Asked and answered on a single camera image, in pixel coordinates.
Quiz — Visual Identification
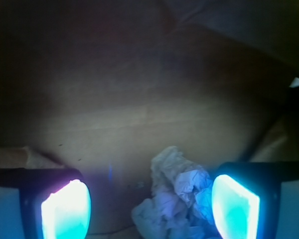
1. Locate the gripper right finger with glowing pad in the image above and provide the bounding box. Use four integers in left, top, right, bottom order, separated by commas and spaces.
211, 161, 299, 239

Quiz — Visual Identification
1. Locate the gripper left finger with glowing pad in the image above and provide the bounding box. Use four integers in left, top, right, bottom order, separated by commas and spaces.
0, 168, 91, 239

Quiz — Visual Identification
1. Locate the white paper ball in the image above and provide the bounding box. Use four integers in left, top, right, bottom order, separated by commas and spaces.
132, 146, 220, 239

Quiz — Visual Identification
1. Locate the brown paper bag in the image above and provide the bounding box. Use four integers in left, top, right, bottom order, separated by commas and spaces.
0, 0, 299, 239

